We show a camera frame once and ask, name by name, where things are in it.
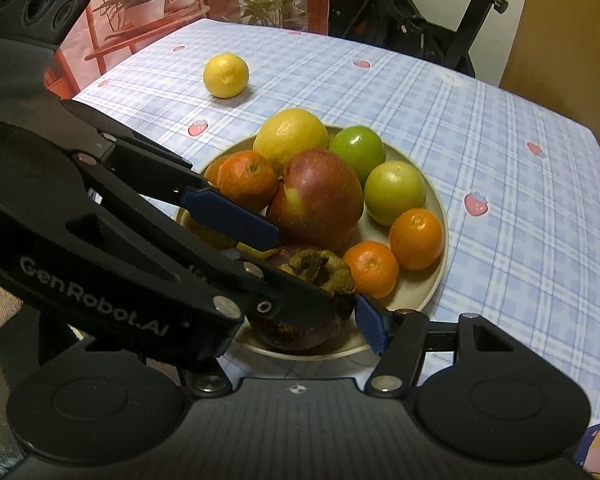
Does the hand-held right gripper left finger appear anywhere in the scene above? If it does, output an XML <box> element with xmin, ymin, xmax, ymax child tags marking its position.
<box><xmin>177</xmin><ymin>360</ymin><xmax>233</xmax><ymax>397</ymax></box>

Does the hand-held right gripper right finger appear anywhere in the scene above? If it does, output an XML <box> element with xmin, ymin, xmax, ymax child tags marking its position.
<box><xmin>354</xmin><ymin>294</ymin><xmax>518</xmax><ymax>396</ymax></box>

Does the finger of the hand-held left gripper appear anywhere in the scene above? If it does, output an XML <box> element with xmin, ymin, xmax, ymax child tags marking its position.
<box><xmin>67</xmin><ymin>150</ymin><xmax>357</xmax><ymax>323</ymax></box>
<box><xmin>60</xmin><ymin>99</ymin><xmax>282</xmax><ymax>252</ymax></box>

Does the yellow green tangerine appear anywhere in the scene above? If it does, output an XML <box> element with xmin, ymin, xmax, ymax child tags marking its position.
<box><xmin>187</xmin><ymin>212</ymin><xmax>276</xmax><ymax>261</ymax></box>

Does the dark purple mangosteen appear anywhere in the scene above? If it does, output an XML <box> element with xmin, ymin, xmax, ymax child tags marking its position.
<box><xmin>247</xmin><ymin>244</ymin><xmax>357</xmax><ymax>352</ymax></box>

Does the small orange tangerine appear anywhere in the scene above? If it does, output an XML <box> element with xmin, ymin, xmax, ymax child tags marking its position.
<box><xmin>342</xmin><ymin>241</ymin><xmax>400</xmax><ymax>299</ymax></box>
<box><xmin>216</xmin><ymin>150</ymin><xmax>280</xmax><ymax>213</ymax></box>
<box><xmin>389</xmin><ymin>208</ymin><xmax>444</xmax><ymax>271</ymax></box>
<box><xmin>203</xmin><ymin>155</ymin><xmax>231</xmax><ymax>188</ymax></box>

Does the beige round plate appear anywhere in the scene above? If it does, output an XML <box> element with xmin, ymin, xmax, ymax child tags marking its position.
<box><xmin>174</xmin><ymin>125</ymin><xmax>449</xmax><ymax>361</ymax></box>

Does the red apple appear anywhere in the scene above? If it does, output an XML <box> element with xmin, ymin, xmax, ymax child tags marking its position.
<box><xmin>266</xmin><ymin>149</ymin><xmax>365</xmax><ymax>256</ymax></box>

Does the large yellow lemon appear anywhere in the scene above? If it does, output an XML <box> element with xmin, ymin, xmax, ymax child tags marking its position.
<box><xmin>252</xmin><ymin>108</ymin><xmax>331</xmax><ymax>171</ymax></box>

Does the yellow green round fruit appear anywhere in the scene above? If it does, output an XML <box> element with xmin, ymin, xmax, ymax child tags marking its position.
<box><xmin>364</xmin><ymin>161</ymin><xmax>427</xmax><ymax>227</ymax></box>

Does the small yellow lemon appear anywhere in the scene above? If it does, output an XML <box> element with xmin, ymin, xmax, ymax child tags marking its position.
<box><xmin>203</xmin><ymin>53</ymin><xmax>251</xmax><ymax>99</ymax></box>

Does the blue plaid tablecloth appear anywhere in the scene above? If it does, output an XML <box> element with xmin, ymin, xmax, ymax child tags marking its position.
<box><xmin>72</xmin><ymin>17</ymin><xmax>600</xmax><ymax>426</ymax></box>

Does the black exercise bike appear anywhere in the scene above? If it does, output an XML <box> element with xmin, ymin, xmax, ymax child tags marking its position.
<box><xmin>327</xmin><ymin>0</ymin><xmax>510</xmax><ymax>78</ymax></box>

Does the brown wooden panel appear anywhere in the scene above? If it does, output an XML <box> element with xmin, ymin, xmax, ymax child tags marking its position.
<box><xmin>499</xmin><ymin>0</ymin><xmax>600</xmax><ymax>136</ymax></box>

